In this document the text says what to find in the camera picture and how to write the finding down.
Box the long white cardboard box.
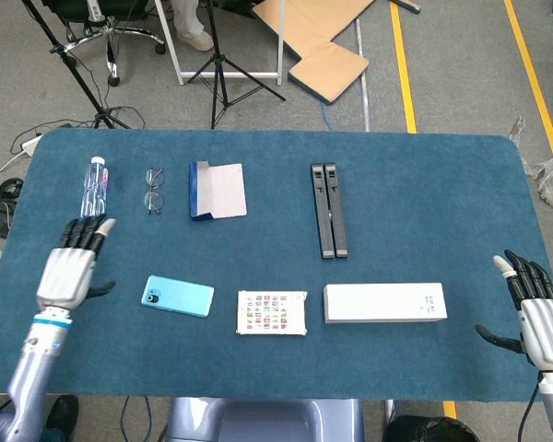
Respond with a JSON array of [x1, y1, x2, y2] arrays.
[[323, 282, 448, 324]]

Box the flat brown cardboard sheet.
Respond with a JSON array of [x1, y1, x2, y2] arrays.
[[252, 0, 371, 104]]

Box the blue fabric table cover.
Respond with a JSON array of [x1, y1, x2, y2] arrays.
[[0, 128, 553, 401]]

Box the clear plastic water bottle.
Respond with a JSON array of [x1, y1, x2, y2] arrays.
[[79, 156, 110, 221]]

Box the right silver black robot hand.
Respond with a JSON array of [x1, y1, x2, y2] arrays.
[[474, 250, 553, 372]]

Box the white book with picture grid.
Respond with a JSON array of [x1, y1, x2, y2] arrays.
[[236, 289, 309, 337]]

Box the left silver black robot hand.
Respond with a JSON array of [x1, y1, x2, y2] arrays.
[[36, 215, 117, 310]]

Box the lavender robot base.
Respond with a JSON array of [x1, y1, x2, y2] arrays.
[[165, 396, 365, 442]]

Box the black folding laptop stand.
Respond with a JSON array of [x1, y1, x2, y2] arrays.
[[310, 161, 350, 260]]

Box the black tripod stand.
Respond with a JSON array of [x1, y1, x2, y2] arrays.
[[187, 0, 287, 130]]

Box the black light stand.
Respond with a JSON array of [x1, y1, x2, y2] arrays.
[[21, 0, 133, 130]]

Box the office chair base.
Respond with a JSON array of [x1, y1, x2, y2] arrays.
[[41, 0, 167, 87]]

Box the thin metal frame eyeglasses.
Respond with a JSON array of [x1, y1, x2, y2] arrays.
[[143, 167, 166, 216]]

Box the smartphone teal back black screen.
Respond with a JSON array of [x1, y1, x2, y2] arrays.
[[140, 274, 216, 319]]

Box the black bag lined bin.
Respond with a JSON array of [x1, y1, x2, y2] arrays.
[[384, 413, 483, 442]]

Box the open blue glasses case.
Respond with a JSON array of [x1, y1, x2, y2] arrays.
[[188, 160, 249, 222]]

